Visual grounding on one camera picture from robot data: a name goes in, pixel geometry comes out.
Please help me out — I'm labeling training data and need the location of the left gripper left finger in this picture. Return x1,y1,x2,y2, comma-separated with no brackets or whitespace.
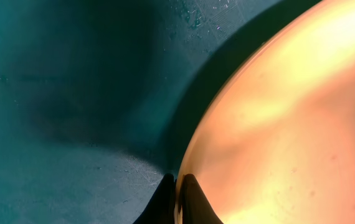
133,174,176,224

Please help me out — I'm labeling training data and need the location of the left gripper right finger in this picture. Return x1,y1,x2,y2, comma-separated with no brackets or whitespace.
179,174,223,224

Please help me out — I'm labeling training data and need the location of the yellow plate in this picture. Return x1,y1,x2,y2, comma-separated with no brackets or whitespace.
177,0,355,224

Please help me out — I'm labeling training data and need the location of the teal plastic tray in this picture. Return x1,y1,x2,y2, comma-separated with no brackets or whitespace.
0,0,315,223

